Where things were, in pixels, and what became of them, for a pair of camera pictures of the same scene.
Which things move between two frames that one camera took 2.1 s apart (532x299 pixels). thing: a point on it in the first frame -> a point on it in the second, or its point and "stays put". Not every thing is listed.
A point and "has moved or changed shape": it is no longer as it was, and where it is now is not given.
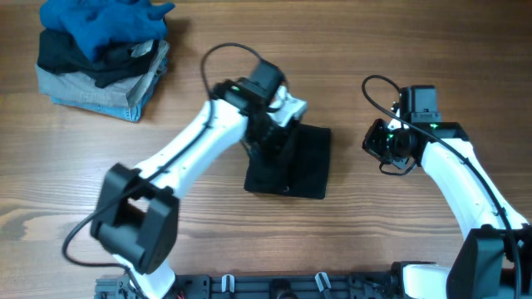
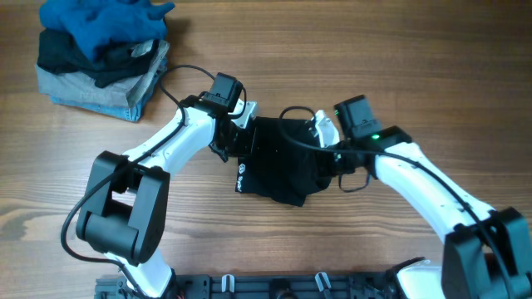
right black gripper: (370, 142) -> (336, 170)
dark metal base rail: (263, 286) stays put
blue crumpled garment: (94, 23) stays put
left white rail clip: (228, 283) stays put
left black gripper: (277, 144) -> (244, 149)
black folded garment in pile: (58, 51) stays put
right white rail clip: (322, 281) stays put
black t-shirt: (301, 169) has moved or changed shape
